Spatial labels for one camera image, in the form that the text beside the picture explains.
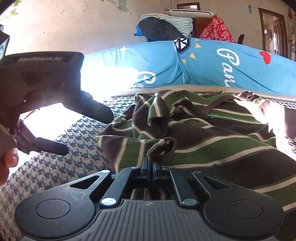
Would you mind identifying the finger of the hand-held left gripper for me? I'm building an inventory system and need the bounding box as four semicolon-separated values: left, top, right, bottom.
79;91;114;125
34;138;69;156

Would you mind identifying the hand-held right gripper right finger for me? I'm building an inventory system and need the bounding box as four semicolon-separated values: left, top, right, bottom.
152;162;234;207

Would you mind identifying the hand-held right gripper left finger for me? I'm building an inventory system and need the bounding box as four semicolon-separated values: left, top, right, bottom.
62;158;152;207

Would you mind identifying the green brown striped t-shirt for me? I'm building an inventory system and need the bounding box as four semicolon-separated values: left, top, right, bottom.
96;89;296;211

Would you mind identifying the person's left hand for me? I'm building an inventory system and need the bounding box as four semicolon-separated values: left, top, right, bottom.
0;148;19;186

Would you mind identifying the houndstooth woven mat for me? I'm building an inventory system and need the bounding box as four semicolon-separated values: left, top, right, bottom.
0;86;296;241

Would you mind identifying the blue printed quilt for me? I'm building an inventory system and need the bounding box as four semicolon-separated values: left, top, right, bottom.
82;38;296;95

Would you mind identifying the brown wooden furniture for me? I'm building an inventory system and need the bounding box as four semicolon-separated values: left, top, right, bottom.
192;17;214;39

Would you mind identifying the white flat pillow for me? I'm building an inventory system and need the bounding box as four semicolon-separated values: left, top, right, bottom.
166;9;218;18

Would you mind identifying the red floral cloth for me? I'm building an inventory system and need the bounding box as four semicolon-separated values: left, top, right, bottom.
199;17;236;43

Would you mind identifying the grey refrigerator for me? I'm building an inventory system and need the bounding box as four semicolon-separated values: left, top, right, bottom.
286;32;296;59

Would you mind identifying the wooden picture frame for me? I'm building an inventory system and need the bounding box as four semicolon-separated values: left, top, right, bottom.
177;2;201;11

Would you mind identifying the wooden door frame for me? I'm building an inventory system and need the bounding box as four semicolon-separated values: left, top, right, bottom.
258;7;286;57

